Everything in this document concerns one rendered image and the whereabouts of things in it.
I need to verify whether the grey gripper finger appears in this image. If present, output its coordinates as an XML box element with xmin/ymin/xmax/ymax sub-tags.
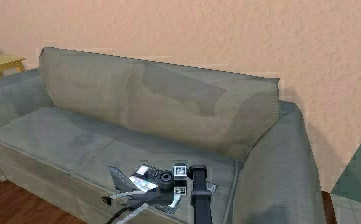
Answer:
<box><xmin>102</xmin><ymin>190</ymin><xmax>160</xmax><ymax>206</ymax></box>
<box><xmin>105</xmin><ymin>202</ymin><xmax>150</xmax><ymax>224</ymax></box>

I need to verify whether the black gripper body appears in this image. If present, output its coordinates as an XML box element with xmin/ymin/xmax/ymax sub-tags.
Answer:
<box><xmin>131</xmin><ymin>170</ymin><xmax>176</xmax><ymax>207</ymax></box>

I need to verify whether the silver laptop with backlit keys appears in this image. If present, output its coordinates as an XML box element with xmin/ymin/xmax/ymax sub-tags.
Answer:
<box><xmin>108</xmin><ymin>163</ymin><xmax>219</xmax><ymax>215</ymax></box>

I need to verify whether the grey-green sofa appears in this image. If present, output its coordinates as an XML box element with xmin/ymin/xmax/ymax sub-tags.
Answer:
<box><xmin>0</xmin><ymin>46</ymin><xmax>326</xmax><ymax>224</ymax></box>

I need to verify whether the yellow wooden side table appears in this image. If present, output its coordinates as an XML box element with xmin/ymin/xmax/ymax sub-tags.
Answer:
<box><xmin>0</xmin><ymin>54</ymin><xmax>27</xmax><ymax>79</ymax></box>

